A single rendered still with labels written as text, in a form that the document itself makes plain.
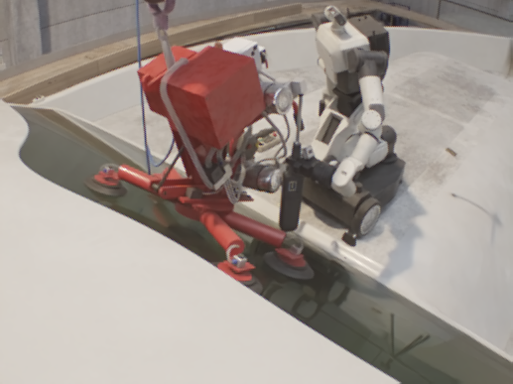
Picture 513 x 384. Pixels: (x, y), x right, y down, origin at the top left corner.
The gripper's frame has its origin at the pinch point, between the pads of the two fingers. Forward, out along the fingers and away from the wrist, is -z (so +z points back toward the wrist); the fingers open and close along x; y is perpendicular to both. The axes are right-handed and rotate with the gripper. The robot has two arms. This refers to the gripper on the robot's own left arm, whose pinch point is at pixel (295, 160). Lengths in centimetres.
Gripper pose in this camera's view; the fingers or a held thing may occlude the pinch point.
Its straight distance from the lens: 183.7
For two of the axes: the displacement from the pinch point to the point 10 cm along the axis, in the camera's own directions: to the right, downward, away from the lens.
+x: 6.7, -3.9, 6.3
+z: 7.4, 4.0, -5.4
